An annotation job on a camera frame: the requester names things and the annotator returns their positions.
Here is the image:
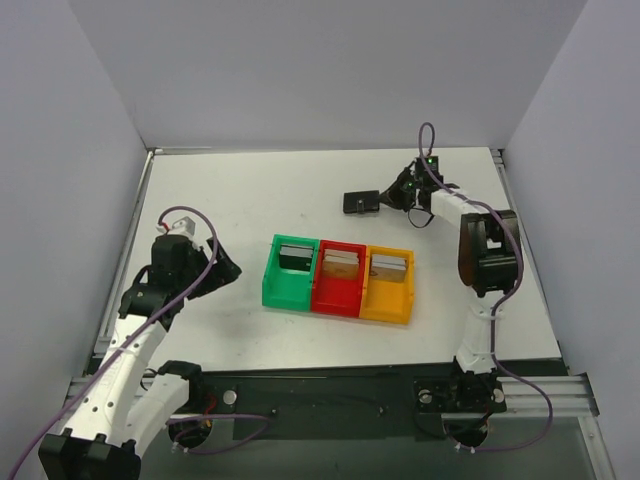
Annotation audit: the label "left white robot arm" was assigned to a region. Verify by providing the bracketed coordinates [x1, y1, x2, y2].
[38, 233, 242, 479]

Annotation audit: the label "dark cards in green bin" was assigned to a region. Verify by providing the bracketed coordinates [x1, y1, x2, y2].
[278, 244, 314, 272]

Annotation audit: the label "black card holder wallet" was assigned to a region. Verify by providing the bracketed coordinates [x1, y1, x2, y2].
[342, 190, 380, 215]

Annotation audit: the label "aluminium frame rail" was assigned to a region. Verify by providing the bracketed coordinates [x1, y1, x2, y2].
[67, 374, 601, 419]

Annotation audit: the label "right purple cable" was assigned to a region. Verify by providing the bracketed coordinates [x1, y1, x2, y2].
[417, 121, 554, 455]

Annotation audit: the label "red plastic bin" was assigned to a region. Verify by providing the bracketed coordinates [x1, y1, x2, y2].
[311, 240, 367, 318]

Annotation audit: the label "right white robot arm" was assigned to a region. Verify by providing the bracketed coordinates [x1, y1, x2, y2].
[379, 161, 524, 413]

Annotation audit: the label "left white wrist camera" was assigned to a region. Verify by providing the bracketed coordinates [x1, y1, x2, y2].
[156, 216, 196, 239]

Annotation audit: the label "yellow plastic bin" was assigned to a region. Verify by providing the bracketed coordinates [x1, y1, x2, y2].
[359, 245, 415, 325]

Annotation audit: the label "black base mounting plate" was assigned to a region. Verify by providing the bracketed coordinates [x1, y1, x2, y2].
[181, 363, 507, 442]

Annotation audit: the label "tan cards in red bin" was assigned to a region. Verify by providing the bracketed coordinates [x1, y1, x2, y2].
[322, 252, 360, 280]

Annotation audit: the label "green plastic bin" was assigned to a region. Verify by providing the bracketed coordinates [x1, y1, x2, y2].
[262, 234, 320, 312]

